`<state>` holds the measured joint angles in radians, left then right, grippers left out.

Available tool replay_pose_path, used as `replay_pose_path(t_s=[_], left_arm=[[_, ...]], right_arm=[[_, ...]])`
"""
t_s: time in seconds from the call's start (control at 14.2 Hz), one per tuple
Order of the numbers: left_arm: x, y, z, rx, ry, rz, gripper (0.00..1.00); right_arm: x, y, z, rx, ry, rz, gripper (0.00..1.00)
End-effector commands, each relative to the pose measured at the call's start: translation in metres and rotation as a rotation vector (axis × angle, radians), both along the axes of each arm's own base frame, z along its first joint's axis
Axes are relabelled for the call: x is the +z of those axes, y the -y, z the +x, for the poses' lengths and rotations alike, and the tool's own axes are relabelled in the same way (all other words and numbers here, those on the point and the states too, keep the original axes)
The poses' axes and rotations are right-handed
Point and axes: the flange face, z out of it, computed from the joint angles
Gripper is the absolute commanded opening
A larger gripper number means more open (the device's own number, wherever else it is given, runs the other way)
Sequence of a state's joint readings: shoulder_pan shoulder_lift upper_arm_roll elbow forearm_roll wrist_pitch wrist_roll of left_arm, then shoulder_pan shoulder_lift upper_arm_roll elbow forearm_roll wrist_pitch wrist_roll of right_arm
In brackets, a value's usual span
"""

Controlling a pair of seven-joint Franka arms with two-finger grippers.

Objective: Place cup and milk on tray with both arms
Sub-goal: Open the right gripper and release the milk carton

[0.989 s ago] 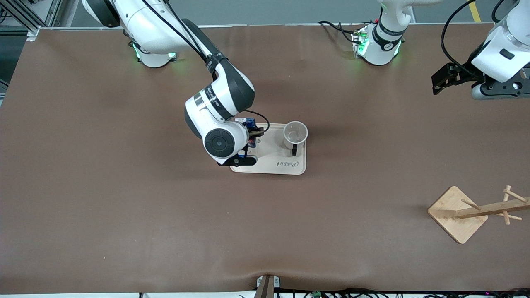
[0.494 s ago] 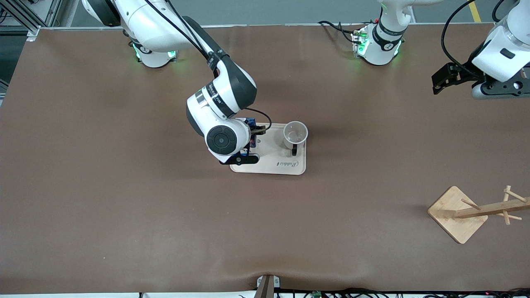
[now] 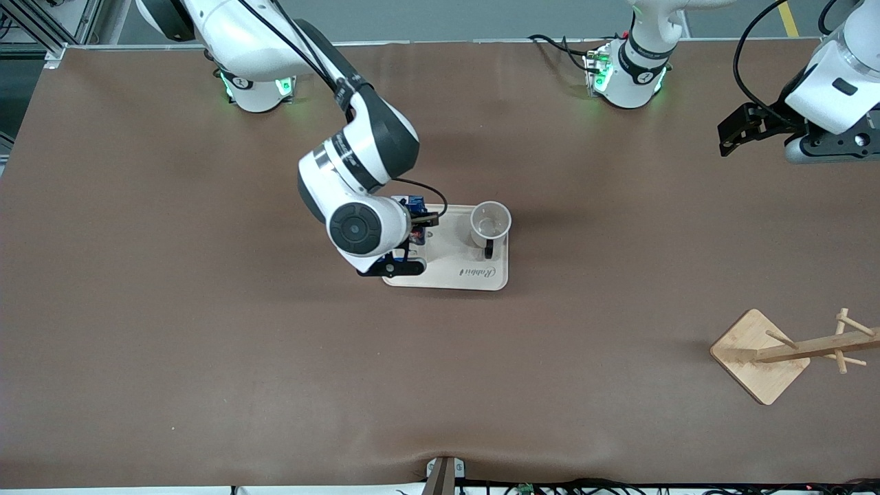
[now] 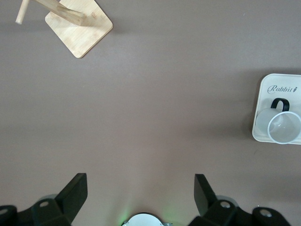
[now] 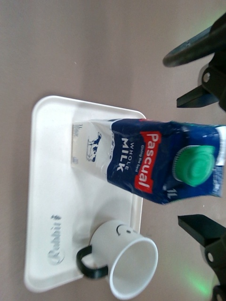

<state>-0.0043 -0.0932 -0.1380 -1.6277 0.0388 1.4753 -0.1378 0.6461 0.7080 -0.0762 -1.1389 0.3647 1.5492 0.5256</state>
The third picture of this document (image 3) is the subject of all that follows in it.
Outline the white mug with black handle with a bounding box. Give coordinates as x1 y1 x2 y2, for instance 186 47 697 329
470 201 513 260

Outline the aluminium frame profile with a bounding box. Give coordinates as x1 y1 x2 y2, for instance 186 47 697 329
0 0 104 67

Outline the white tray with rabbit print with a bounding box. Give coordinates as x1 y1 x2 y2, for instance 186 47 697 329
382 203 509 291

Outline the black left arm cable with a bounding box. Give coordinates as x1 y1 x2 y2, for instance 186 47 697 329
733 0 791 114

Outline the wooden mug tree stand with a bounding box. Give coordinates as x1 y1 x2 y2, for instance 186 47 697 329
710 308 878 406

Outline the black left base cable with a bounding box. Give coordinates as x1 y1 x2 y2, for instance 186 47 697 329
528 33 593 71

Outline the metal table edge clamp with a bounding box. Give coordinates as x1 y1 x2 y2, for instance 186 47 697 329
425 456 466 495

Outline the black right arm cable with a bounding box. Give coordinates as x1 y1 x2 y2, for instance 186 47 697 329
237 0 449 217

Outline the blue milk carton green cap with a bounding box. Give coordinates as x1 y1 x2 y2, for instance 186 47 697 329
392 196 428 246

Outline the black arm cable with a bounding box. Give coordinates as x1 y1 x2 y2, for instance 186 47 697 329
733 0 791 114
237 0 449 217

